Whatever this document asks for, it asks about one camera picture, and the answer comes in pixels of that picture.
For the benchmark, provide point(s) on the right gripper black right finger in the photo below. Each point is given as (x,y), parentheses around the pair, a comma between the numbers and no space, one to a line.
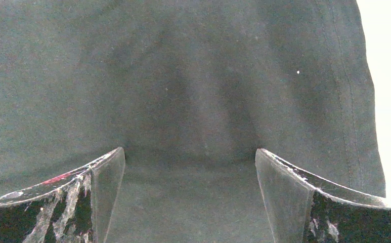
(304,207)

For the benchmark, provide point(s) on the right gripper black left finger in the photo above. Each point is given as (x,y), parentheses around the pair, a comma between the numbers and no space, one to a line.
(76,206)

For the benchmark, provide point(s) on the black t-shirt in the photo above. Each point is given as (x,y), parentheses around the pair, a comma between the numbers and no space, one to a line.
(190,90)

